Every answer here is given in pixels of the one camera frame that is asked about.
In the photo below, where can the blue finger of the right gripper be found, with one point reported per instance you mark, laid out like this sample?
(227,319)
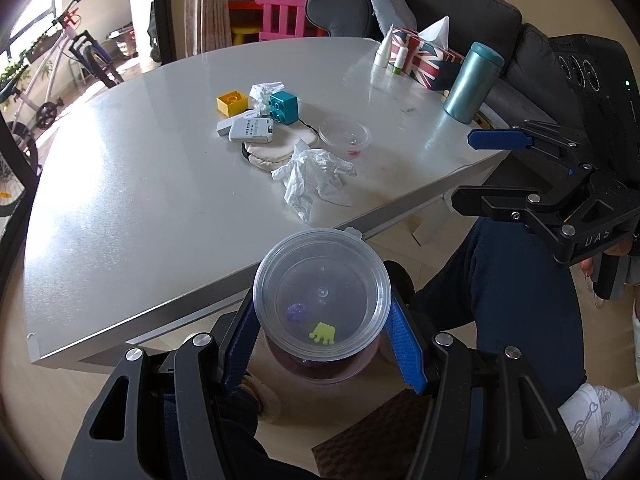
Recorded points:
(499,139)
(500,203)

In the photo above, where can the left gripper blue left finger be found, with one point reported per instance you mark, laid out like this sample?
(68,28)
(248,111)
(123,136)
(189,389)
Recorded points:
(239,342)

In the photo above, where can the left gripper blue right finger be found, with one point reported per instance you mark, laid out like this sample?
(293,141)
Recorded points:
(405,347)

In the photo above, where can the clear plastic container with beads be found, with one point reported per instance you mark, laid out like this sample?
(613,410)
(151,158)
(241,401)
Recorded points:
(322,295)

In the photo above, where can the clear plastic container pink bits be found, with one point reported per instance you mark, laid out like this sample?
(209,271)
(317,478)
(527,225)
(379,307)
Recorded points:
(344,136)

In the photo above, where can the white tissue front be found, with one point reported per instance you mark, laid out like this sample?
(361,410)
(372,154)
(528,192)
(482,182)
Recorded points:
(313,173)

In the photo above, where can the white tissue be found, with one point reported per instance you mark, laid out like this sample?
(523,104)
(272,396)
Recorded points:
(260,95)
(313,173)

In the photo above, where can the beige zip pouch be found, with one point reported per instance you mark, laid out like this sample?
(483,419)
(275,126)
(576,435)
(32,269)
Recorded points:
(273,155)

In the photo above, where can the teal toy brick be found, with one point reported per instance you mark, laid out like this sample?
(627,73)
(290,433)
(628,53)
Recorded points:
(283,107)

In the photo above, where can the white square card device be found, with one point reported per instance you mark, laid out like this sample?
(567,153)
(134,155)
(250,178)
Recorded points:
(251,130)

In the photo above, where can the white usb token stick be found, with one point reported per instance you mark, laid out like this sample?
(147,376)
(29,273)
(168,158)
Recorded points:
(224,126)

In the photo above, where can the pink trash bin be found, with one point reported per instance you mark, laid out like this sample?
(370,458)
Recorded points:
(325,373)

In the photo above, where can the dark grey sofa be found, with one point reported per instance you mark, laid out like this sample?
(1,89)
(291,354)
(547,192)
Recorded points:
(531,84)

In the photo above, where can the beige slipper shoe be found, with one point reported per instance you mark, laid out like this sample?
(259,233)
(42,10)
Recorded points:
(269,404)

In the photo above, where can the teal thermos bottle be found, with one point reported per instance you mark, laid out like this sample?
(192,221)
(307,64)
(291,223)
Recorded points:
(478,73)

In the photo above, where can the person's legs in jeans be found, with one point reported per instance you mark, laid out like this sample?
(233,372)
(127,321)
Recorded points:
(503,279)

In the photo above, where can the union jack tissue box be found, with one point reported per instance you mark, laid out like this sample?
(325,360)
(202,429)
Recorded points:
(429,61)

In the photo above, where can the dark woven mat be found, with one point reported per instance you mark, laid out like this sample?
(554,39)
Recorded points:
(382,445)

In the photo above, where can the small white green bottle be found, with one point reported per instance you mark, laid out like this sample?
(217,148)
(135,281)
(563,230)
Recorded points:
(399,60)

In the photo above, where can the white tube bottle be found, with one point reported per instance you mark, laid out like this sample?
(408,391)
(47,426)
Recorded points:
(382,55)

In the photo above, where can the light grey cushion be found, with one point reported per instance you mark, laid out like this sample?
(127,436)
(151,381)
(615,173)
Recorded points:
(393,13)

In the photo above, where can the white printed shoe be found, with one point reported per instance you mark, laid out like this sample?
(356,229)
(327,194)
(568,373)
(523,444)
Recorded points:
(601,423)

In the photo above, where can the crumpled white tissue back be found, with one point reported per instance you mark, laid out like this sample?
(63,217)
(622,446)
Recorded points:
(260,95)

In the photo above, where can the yellow toy brick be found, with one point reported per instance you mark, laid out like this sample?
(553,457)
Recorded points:
(232,103)

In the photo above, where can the yellow kids stool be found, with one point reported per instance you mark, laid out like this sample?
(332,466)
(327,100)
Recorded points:
(245,34)

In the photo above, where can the red kids table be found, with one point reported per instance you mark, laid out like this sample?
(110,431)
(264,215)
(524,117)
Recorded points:
(245,13)

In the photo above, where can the patterned curtain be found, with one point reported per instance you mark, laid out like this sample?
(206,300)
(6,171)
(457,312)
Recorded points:
(206,26)

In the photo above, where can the white bicycle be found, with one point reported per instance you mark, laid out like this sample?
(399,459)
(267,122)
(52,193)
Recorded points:
(43,38)

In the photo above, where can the black door frame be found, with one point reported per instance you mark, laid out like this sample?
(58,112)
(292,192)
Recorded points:
(14,233)

